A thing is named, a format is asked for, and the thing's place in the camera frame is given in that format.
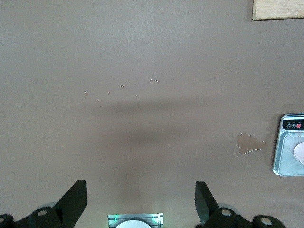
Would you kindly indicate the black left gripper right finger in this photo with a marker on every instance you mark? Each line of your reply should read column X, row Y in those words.
column 205, row 206

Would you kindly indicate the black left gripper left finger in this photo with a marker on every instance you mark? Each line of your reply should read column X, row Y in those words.
column 71, row 204

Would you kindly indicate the liquid spill puddle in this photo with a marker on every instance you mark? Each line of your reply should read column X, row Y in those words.
column 248, row 143

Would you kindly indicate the silver digital kitchen scale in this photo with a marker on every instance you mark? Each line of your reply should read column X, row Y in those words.
column 286, row 154

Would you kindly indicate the wooden cutting board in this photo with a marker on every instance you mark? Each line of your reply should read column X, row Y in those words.
column 278, row 9

